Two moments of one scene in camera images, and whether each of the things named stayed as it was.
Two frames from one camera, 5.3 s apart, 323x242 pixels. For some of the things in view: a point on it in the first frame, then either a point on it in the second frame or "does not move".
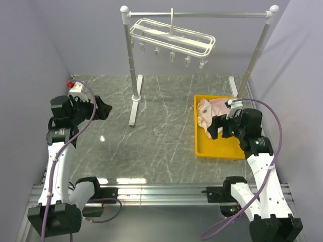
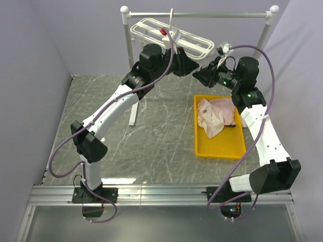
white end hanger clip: [202, 63] → [199, 69]
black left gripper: [102, 110] → [185, 65]
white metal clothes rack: [136, 80] does not move
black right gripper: [219, 121] → [207, 75]
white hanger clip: [143, 44] does not move
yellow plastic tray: [221, 147] does not move
